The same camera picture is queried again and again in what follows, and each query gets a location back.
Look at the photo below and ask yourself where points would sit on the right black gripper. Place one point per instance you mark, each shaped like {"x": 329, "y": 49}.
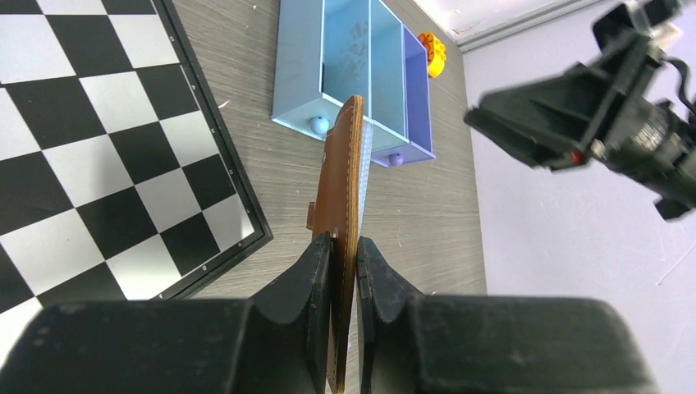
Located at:
{"x": 599, "y": 110}

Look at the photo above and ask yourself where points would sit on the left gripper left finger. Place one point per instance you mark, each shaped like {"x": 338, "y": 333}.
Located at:
{"x": 289, "y": 326}

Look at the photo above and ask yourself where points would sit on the black white chessboard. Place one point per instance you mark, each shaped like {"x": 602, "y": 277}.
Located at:
{"x": 119, "y": 179}

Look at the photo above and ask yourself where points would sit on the light blue bin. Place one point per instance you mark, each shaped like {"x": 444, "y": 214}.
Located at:
{"x": 387, "y": 78}
{"x": 323, "y": 58}

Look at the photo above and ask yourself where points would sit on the purple right bin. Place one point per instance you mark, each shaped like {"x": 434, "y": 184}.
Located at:
{"x": 418, "y": 128}

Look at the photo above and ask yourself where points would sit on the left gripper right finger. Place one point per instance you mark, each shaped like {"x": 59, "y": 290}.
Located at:
{"x": 387, "y": 355}

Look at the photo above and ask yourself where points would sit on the light blue middle bin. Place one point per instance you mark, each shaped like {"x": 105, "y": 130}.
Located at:
{"x": 387, "y": 78}

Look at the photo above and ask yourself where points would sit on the blue yellow toy block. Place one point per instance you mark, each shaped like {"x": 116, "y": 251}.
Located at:
{"x": 436, "y": 53}

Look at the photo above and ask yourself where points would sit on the brown leather card holder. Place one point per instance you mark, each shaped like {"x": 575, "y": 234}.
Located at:
{"x": 335, "y": 211}

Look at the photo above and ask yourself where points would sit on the light blue left bin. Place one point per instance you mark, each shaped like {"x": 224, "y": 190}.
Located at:
{"x": 323, "y": 58}

